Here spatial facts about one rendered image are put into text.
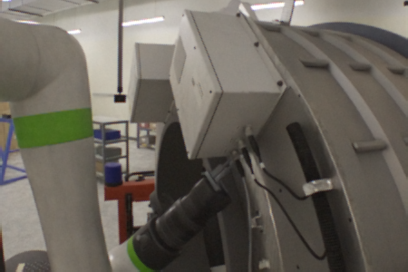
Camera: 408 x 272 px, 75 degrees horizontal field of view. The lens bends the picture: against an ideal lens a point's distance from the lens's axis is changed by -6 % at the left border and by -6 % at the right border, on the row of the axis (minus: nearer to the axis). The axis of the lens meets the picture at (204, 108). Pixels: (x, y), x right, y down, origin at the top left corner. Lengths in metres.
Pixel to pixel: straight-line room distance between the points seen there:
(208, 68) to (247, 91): 0.07
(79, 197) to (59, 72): 0.18
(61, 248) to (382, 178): 0.47
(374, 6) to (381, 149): 5.66
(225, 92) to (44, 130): 0.26
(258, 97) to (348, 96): 0.16
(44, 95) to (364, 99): 0.49
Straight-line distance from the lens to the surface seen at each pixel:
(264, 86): 0.46
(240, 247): 0.62
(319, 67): 0.56
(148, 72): 1.02
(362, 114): 0.51
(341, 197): 0.39
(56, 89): 0.43
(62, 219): 0.47
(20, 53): 0.39
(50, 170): 0.44
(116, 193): 2.03
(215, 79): 0.43
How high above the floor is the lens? 1.66
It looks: 5 degrees down
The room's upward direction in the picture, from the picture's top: 1 degrees clockwise
